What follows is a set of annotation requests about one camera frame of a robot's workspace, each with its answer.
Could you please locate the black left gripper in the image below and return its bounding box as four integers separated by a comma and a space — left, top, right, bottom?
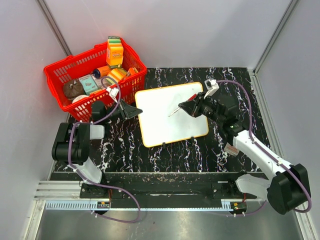
103, 98, 143, 123

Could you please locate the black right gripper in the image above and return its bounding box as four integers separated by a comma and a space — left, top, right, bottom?
178, 91, 224, 125

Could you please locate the red capped whiteboard marker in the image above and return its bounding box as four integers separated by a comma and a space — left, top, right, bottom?
168, 94, 197, 117

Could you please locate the yellow framed whiteboard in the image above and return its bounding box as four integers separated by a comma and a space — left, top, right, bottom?
135, 82, 209, 148

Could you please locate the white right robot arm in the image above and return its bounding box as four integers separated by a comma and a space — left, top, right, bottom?
178, 92, 312, 215

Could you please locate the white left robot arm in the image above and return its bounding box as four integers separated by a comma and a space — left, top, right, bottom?
51, 100, 143, 198

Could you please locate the yellow green sponge pack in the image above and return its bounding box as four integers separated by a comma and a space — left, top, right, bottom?
106, 68, 127, 85

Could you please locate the orange snack packet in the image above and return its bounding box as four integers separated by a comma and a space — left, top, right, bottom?
126, 67, 139, 77

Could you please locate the red plastic shopping basket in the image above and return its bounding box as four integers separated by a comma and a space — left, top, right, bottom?
43, 39, 147, 122

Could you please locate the white round lid container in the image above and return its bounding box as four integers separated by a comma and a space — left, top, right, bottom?
72, 94, 89, 104

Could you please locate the orange cylindrical bottle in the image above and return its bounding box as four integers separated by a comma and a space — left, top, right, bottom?
92, 65, 112, 79

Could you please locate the teal small box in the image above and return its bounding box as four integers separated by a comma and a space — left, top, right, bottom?
78, 74, 99, 96

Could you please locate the brown round bread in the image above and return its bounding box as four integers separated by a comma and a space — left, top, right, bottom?
62, 79, 85, 100

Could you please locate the orange sponge daddy box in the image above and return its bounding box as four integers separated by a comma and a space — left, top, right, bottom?
106, 36, 124, 69

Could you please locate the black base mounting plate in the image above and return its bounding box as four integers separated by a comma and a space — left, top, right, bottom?
79, 172, 255, 210

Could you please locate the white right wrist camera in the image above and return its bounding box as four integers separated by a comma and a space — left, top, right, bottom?
204, 78, 219, 98

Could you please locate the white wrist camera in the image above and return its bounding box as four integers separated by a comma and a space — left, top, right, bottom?
106, 86, 120, 103
204, 78, 219, 98

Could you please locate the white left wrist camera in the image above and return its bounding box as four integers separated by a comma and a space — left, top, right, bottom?
106, 86, 120, 103

